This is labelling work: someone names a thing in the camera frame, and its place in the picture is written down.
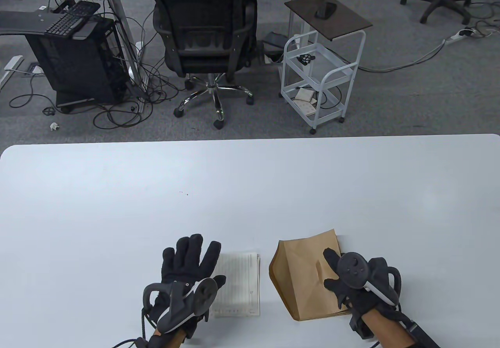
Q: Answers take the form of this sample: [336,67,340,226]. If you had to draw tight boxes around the person's left hand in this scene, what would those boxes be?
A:
[150,235,227,339]

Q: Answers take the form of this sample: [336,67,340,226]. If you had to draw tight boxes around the person's right hand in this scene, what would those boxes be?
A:
[323,248,403,327]

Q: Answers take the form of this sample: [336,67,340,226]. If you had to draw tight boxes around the grey hand controller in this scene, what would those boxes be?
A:
[142,278,218,334]
[337,251,403,314]

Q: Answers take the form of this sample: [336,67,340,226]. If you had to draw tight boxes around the person's right forearm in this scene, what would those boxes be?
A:
[363,309,416,348]

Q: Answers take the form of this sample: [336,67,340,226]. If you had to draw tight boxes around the person's left forearm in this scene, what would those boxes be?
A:
[153,323,187,348]

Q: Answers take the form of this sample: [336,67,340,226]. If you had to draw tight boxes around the white booklets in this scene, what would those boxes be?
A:
[294,87,318,116]

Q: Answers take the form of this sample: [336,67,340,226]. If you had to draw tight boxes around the white rolling cart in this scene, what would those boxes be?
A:
[280,29,366,135]

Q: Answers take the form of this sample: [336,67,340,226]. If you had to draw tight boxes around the black computer tower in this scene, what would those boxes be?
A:
[25,15,127,106]

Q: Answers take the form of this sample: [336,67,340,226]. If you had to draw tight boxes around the black mesh office chair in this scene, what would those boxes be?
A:
[150,0,261,130]

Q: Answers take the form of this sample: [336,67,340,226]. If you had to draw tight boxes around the dark brown board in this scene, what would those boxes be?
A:
[284,0,373,41]

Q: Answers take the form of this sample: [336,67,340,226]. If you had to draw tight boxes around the black phone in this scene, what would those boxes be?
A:
[316,2,337,20]

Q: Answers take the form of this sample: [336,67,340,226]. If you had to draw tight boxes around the white power strip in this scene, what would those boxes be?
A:
[445,29,475,44]

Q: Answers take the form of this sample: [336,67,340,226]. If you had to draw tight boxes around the white desk foot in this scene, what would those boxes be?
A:
[0,56,24,90]

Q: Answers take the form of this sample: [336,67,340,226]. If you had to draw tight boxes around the black keyboard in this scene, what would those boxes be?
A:
[44,1,101,37]

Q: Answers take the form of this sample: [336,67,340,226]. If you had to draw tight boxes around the black curved desk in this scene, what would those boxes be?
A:
[0,11,98,40]

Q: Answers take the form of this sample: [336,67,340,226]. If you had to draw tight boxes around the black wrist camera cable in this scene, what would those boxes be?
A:
[112,305,154,348]

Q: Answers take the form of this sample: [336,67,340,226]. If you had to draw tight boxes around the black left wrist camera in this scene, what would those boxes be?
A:
[135,326,172,348]

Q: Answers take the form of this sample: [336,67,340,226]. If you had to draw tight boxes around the grey power cable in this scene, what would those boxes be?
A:
[359,39,448,72]

